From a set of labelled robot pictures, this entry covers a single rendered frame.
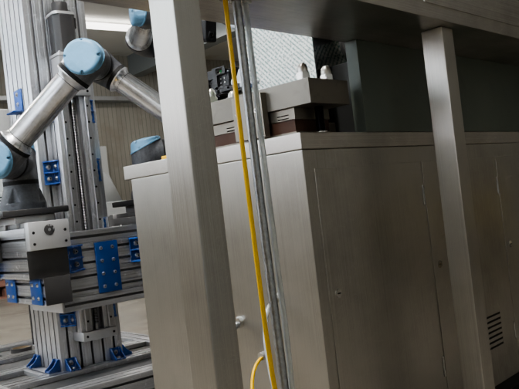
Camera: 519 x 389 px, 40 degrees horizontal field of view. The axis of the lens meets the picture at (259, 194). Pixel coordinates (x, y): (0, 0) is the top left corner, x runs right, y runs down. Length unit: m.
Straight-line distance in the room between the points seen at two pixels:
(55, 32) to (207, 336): 1.81
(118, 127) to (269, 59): 9.00
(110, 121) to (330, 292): 9.41
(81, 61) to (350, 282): 1.10
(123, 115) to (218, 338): 9.97
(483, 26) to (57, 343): 1.80
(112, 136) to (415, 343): 9.22
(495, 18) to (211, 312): 1.29
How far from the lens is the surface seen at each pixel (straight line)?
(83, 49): 2.32
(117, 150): 10.92
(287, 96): 1.74
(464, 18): 1.96
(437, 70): 1.90
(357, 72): 1.89
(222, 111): 1.89
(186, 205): 1.15
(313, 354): 1.69
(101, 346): 2.82
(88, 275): 2.57
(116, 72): 2.43
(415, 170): 2.04
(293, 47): 2.00
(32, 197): 2.49
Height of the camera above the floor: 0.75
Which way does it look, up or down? 1 degrees up
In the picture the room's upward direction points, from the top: 7 degrees counter-clockwise
